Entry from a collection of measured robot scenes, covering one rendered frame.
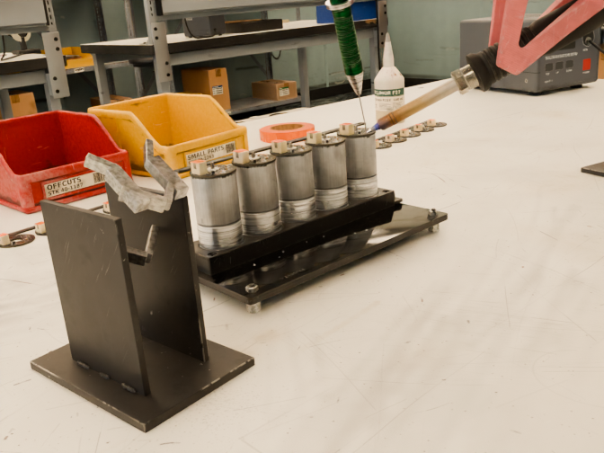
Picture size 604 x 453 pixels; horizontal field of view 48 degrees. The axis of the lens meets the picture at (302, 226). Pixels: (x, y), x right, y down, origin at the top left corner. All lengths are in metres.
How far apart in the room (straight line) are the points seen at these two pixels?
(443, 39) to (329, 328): 6.00
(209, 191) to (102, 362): 0.11
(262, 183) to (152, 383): 0.14
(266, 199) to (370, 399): 0.15
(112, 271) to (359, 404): 0.10
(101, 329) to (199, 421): 0.06
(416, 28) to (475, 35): 5.46
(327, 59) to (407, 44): 0.77
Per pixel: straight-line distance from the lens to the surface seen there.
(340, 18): 0.40
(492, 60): 0.43
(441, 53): 6.31
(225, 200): 0.36
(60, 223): 0.29
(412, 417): 0.26
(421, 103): 0.43
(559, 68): 0.96
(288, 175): 0.39
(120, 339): 0.28
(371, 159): 0.44
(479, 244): 0.42
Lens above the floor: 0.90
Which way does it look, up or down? 19 degrees down
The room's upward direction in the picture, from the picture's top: 4 degrees counter-clockwise
